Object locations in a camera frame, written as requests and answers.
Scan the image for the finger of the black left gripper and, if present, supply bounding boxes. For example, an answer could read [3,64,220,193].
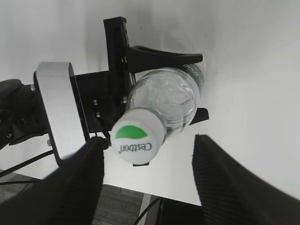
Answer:
[191,108,209,125]

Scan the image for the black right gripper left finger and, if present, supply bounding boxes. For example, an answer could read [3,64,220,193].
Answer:
[0,137,108,225]

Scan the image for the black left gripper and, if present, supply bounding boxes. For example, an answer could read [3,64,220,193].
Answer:
[75,17,203,143]

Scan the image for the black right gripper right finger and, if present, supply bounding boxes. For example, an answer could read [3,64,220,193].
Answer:
[192,135,300,225]

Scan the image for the clear Cestbon water bottle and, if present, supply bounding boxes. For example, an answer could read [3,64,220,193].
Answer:
[127,64,204,136]

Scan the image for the white green bottle cap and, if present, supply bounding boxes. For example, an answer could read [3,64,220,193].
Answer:
[111,108,166,165]

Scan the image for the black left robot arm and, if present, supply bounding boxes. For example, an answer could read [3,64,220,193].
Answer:
[0,17,203,164]

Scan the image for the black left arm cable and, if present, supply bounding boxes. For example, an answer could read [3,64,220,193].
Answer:
[0,150,57,186]

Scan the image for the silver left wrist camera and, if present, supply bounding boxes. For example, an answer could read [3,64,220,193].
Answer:
[33,62,90,165]

